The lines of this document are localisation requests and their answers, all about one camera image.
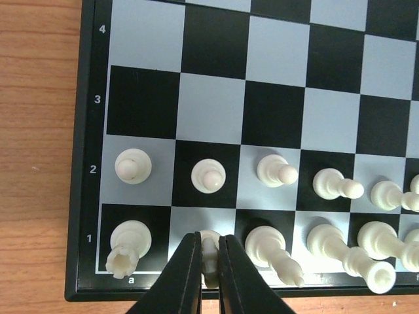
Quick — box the black and silver chessboard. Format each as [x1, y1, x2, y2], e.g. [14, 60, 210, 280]
[65, 1, 418, 301]

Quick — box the white chess king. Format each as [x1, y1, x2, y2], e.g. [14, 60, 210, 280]
[357, 221, 418, 272]

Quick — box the white chess piece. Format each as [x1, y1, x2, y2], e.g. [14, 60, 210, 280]
[191, 158, 227, 194]
[115, 148, 152, 184]
[105, 220, 152, 279]

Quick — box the white chess bishop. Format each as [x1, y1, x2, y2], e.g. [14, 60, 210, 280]
[245, 226, 304, 287]
[404, 228, 419, 243]

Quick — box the white chess queen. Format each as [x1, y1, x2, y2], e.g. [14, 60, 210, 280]
[306, 224, 396, 294]

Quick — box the white chess pawn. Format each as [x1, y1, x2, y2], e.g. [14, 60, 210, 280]
[371, 181, 418, 212]
[312, 168, 364, 200]
[257, 154, 299, 188]
[410, 175, 419, 194]

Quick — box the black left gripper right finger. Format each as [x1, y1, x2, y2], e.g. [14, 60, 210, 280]
[218, 235, 291, 313]

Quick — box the white chess knight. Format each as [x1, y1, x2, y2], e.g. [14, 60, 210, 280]
[200, 230, 220, 288]

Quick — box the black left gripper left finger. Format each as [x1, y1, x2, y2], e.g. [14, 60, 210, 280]
[127, 232, 202, 314]

